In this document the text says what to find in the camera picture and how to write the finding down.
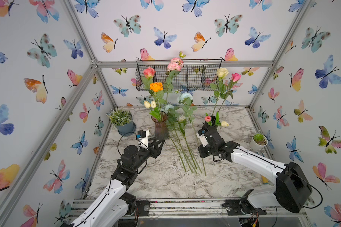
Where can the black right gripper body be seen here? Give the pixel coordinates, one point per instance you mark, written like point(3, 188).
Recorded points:
point(208, 151)

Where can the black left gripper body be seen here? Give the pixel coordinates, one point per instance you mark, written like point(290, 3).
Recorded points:
point(153, 152)

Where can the light blue flower bunch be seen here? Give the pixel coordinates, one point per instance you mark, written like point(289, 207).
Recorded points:
point(187, 156)

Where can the light blue flower stem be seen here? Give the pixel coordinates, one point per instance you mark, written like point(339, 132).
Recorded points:
point(186, 102)
point(172, 124)
point(182, 153)

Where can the pale blue white rose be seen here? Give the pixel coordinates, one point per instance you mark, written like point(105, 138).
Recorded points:
point(182, 122)

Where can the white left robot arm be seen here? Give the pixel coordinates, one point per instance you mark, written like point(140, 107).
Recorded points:
point(115, 202)

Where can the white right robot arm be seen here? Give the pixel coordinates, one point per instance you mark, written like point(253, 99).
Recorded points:
point(291, 188)

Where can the black ribbed vase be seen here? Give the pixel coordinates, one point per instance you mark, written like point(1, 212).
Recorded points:
point(213, 125)

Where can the pink ribbed glass vase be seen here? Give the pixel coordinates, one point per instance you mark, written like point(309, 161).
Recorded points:
point(161, 130)

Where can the cream tulip bud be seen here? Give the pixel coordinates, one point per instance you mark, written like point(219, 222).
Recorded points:
point(224, 124)

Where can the red tulip flower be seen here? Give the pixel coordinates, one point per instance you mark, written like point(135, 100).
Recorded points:
point(208, 119)

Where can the blue plant pot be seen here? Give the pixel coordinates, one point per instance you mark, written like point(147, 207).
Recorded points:
point(126, 129)

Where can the white tulip buds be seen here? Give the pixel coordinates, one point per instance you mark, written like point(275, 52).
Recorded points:
point(151, 104)

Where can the green artificial bush plant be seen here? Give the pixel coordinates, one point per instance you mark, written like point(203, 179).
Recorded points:
point(120, 117)

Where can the small white succulent pot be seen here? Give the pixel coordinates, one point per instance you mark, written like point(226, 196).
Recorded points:
point(258, 142)

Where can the orange flower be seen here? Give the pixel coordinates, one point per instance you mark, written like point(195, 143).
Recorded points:
point(156, 87)

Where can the magenta rose flower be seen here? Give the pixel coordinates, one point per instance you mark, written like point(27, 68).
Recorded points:
point(236, 77)

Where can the yellow rose flower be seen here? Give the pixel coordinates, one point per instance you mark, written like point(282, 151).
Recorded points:
point(222, 73)

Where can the pink rose flower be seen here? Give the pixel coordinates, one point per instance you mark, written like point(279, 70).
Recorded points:
point(149, 72)

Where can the pink peony flower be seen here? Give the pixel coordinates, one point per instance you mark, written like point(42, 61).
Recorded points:
point(176, 64)

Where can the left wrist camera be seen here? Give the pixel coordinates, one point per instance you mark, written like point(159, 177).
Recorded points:
point(142, 138)

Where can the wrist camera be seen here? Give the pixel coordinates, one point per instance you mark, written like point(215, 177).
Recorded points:
point(202, 138)
point(142, 138)

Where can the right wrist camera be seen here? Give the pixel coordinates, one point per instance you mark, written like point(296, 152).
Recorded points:
point(202, 138)

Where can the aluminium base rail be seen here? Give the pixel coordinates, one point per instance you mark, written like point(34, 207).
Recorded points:
point(205, 208)

